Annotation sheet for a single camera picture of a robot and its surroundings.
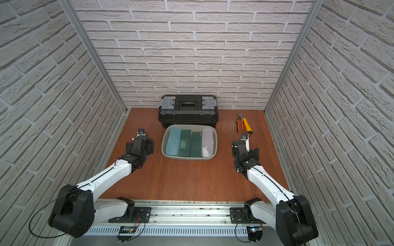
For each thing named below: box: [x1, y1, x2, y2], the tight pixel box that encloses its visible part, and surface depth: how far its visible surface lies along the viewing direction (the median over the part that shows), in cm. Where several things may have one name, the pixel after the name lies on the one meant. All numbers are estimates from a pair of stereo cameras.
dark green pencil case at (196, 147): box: [189, 131, 203, 158], surface depth 98 cm
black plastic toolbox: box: [158, 95, 220, 129], surface depth 100 cm
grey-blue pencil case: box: [165, 127, 182, 156], surface depth 99 cm
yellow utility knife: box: [243, 117, 253, 135], surface depth 111 cm
